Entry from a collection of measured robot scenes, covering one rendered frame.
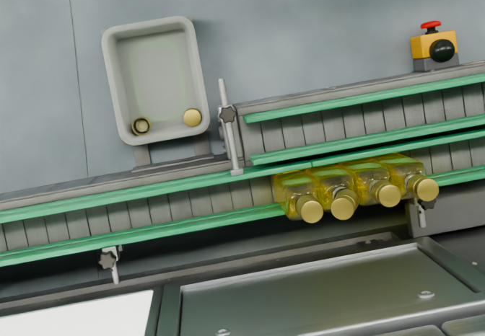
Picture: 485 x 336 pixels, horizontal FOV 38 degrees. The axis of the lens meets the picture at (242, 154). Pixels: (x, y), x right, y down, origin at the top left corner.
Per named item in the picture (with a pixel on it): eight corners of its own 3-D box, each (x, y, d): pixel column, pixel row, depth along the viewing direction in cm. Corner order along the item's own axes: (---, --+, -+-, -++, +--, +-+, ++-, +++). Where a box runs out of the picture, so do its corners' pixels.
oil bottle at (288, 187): (275, 201, 131) (290, 225, 110) (270, 171, 130) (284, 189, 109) (304, 195, 131) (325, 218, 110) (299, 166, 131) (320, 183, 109)
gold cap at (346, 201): (337, 212, 107) (332, 221, 103) (333, 189, 106) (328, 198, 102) (360, 210, 106) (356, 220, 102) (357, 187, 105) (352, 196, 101)
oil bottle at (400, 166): (366, 183, 132) (398, 203, 110) (362, 153, 131) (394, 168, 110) (395, 178, 132) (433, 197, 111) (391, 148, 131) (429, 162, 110)
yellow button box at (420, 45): (413, 72, 143) (425, 71, 136) (408, 35, 142) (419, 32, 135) (447, 65, 143) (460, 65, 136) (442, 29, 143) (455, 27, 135)
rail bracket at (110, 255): (111, 272, 131) (101, 295, 118) (104, 237, 130) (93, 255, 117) (132, 269, 131) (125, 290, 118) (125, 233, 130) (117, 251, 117)
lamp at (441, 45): (430, 64, 136) (435, 63, 133) (427, 41, 135) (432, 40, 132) (453, 60, 136) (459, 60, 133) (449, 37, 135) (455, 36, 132)
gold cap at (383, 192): (372, 205, 108) (379, 210, 103) (369, 182, 107) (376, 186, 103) (395, 200, 108) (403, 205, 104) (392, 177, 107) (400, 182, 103)
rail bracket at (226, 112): (226, 170, 129) (229, 180, 117) (211, 80, 127) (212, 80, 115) (242, 167, 129) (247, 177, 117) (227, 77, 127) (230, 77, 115)
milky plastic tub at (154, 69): (125, 143, 141) (121, 148, 132) (104, 32, 138) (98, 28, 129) (211, 128, 141) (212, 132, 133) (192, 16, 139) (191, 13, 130)
